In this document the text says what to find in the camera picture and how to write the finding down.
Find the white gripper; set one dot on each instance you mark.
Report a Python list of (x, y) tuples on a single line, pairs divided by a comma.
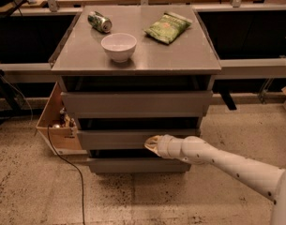
[(164, 146)]

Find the grey drawer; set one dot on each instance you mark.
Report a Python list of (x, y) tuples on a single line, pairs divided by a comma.
[(126, 138), (137, 165), (137, 105)]

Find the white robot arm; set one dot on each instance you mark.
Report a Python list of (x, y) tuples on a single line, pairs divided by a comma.
[(268, 180)]

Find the grey bottom drawer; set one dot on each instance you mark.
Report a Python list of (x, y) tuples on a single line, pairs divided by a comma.
[(137, 165)]

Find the grey top drawer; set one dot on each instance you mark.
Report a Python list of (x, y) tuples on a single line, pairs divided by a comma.
[(137, 105)]

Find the grey drawer cabinet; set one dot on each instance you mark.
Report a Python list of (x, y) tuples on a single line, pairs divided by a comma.
[(189, 64)]

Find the wooden box with items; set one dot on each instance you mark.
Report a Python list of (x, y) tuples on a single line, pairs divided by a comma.
[(55, 128)]

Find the white bowl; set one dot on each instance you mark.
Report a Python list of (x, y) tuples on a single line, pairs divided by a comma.
[(119, 46)]

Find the green chip bag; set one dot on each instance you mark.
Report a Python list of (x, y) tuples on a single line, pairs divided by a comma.
[(168, 28)]

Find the green soda can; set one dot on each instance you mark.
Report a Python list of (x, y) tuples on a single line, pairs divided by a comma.
[(99, 22)]

